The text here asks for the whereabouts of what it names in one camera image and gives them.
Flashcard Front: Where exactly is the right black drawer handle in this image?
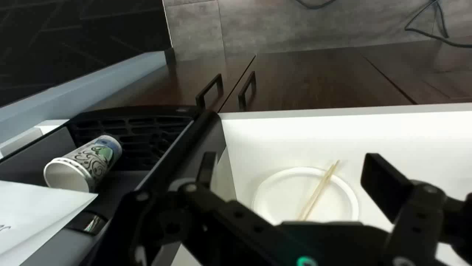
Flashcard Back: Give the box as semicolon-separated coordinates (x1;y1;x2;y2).
237;71;256;111

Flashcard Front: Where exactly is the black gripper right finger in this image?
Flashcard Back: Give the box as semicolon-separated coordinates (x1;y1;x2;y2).
359;152;445;232

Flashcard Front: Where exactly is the black drawer handle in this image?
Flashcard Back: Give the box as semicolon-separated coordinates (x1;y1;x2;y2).
194;74;224;108
237;71;256;111

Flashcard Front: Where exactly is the black dish rack tray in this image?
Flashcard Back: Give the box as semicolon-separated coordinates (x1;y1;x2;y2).
66;106;213;172

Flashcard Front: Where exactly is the left black drawer handle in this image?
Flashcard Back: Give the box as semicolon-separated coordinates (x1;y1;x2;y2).
194;74;224;108

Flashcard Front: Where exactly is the white paper plate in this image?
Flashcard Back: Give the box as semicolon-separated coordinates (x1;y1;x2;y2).
250;167;359;225

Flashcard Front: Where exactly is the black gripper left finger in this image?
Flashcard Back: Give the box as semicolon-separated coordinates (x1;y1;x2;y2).
175;152;275;242

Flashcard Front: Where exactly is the white paper sheet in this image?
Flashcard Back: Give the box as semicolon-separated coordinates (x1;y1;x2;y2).
0;180;95;266

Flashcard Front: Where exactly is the black cable on wall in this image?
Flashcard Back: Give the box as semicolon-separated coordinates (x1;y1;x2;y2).
293;0;472;50

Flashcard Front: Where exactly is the white paper cup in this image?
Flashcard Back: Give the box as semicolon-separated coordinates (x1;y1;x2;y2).
42;135;123;192

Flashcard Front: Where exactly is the wooden chopstick pair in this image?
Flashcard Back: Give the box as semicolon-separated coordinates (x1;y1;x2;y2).
299;160;339;220

